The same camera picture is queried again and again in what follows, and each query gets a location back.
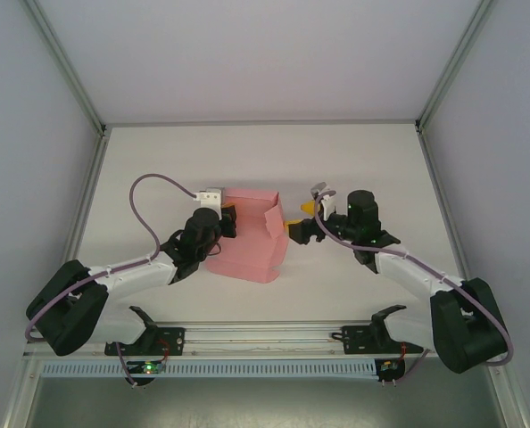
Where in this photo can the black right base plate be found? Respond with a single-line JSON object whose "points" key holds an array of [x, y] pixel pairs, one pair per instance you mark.
{"points": [[356, 341]]}

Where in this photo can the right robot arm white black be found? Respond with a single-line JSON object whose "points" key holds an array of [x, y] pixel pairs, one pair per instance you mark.
{"points": [[408, 272]]}

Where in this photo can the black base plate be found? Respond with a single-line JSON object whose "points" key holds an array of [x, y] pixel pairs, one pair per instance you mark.
{"points": [[356, 341], [173, 339]]}

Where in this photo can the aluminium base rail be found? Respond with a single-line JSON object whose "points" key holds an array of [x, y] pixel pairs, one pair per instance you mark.
{"points": [[265, 339]]}

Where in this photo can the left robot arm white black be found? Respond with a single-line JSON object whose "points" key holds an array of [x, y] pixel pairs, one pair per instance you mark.
{"points": [[131, 272]]}

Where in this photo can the circuit board yellow part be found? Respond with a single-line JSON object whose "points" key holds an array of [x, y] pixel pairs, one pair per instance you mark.
{"points": [[387, 367]]}

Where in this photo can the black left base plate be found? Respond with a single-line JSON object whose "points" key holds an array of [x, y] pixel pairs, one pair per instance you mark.
{"points": [[173, 339]]}

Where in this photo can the pink paper box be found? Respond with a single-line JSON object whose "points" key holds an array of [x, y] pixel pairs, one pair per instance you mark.
{"points": [[247, 249]]}

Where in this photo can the aluminium table side rail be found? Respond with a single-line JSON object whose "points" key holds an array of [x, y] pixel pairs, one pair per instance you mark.
{"points": [[88, 223], [448, 223]]}

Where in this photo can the aluminium frame post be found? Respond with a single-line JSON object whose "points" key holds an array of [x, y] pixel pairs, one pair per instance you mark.
{"points": [[64, 67], [457, 67]]}

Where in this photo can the circuit board green light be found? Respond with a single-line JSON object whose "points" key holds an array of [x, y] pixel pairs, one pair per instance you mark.
{"points": [[148, 367]]}

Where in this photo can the aluminium frame leg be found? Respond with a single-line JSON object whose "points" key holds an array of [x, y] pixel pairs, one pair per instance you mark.
{"points": [[17, 401], [515, 401]]}

